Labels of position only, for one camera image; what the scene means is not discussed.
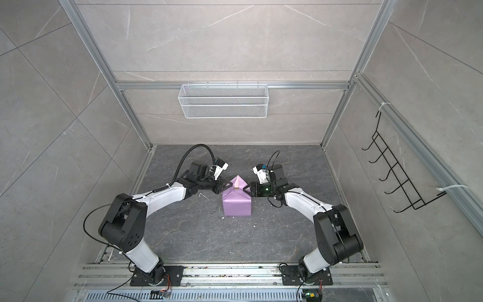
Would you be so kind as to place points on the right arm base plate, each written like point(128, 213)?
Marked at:
point(296, 275)

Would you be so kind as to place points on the aluminium rail base frame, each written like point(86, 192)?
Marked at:
point(358, 281)

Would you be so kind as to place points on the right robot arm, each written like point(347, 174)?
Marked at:
point(337, 237)

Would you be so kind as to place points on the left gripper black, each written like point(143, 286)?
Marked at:
point(220, 187)

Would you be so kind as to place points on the black wire hook rack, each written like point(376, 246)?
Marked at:
point(395, 170)

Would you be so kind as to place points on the pink wrapping paper sheet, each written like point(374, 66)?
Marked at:
point(236, 202)

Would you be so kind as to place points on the green connector board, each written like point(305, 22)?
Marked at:
point(311, 295)

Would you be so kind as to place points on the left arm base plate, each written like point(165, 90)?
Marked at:
point(158, 277)

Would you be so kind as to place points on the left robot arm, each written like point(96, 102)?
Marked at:
point(124, 223)

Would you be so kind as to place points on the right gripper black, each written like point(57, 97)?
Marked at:
point(255, 187)

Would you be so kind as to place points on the white wire mesh basket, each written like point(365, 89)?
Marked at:
point(204, 101)

